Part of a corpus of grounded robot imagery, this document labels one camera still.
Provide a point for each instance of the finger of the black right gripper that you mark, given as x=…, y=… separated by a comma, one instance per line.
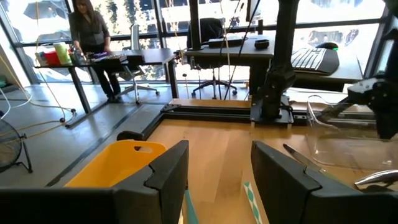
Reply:
x=388, y=123
x=335, y=111

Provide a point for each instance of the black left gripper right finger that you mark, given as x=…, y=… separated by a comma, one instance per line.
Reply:
x=280, y=186

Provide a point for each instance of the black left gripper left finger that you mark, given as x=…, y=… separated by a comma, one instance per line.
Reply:
x=161, y=186

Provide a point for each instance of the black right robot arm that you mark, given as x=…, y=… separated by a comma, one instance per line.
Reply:
x=281, y=62

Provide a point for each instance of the clear plastic container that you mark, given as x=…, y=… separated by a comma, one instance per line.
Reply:
x=342, y=149

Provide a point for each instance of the steel scoop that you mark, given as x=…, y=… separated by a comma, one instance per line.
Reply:
x=379, y=177

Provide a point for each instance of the orange plastic bin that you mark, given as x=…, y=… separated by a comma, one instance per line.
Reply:
x=109, y=165

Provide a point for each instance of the black computer keyboard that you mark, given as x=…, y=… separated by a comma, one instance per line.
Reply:
x=308, y=59

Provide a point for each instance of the black clamp knob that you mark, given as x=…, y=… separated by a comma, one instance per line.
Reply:
x=129, y=135

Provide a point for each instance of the small black desk object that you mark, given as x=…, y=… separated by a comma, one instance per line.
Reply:
x=261, y=44

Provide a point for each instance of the flat black device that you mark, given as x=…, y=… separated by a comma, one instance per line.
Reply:
x=227, y=42

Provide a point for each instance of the black office chair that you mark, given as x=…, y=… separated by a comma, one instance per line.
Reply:
x=210, y=29

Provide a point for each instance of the black floor fan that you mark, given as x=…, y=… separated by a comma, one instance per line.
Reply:
x=6, y=146

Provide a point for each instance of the black monitor pole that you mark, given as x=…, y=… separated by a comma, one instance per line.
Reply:
x=195, y=25

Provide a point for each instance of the red container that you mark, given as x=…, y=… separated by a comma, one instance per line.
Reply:
x=52, y=58

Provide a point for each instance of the person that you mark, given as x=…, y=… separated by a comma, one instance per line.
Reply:
x=90, y=31

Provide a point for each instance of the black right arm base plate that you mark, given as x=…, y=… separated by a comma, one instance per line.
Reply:
x=258, y=116

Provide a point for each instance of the black metal table frame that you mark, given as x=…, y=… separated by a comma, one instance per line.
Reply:
x=211, y=112

